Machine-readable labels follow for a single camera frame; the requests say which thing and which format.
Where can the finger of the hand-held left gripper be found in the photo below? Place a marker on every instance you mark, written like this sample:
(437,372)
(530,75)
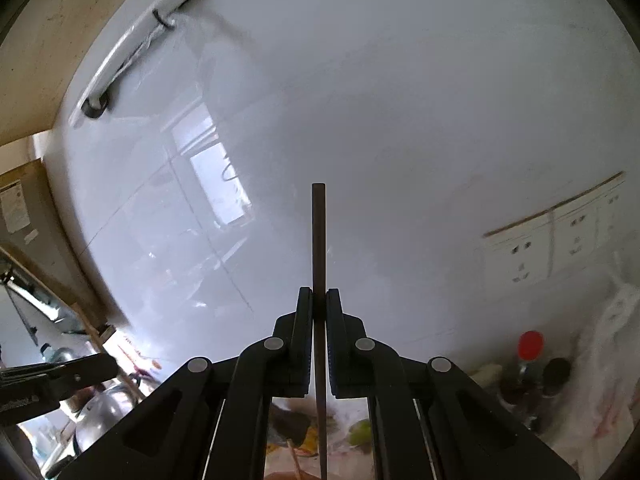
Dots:
(87,372)

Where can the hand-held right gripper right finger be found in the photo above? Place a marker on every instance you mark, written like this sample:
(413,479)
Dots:
(336,340)

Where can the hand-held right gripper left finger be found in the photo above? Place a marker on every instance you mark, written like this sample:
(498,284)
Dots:
(305,340)

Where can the dark brown chopstick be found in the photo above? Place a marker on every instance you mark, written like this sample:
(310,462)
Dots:
(319,235)

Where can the steel pot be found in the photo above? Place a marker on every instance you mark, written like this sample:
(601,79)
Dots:
(107,415)

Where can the range hood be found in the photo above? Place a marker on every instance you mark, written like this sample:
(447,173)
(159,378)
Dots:
(40,300)

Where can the yellow packet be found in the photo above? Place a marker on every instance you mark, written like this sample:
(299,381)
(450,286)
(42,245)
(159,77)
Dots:
(307,437)

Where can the light wooden chopstick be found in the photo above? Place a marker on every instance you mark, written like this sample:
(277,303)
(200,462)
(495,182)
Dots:
(295,460)

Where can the red cap sauce bottle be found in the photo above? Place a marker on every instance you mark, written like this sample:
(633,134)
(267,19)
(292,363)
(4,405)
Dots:
(527,360)

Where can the black cap sauce bottle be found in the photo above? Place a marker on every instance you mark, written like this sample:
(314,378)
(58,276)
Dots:
(555,380)

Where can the clear plastic bag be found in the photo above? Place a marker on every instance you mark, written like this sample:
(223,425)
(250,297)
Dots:
(605,375)

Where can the white wall socket panel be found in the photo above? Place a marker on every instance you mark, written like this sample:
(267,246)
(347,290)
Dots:
(530,255)

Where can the white wall pipe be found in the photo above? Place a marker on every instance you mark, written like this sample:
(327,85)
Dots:
(125,45)

